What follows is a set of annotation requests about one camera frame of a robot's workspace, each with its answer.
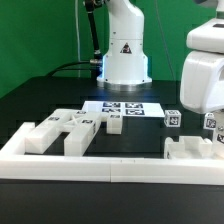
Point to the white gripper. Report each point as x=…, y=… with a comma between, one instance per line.
x=202, y=82

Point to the white chair seat block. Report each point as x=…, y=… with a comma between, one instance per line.
x=188, y=147

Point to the white paper marker sheet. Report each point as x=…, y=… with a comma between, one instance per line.
x=131, y=109

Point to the white chair back frame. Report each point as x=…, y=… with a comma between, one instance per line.
x=80, y=127

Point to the white U-shaped fence frame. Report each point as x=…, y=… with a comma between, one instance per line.
x=15, y=163

